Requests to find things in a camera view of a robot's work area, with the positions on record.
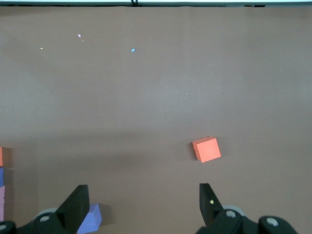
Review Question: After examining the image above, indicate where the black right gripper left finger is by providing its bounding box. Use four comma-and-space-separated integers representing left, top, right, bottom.
0, 184, 90, 234

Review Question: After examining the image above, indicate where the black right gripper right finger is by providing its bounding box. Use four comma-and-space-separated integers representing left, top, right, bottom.
196, 183, 298, 234

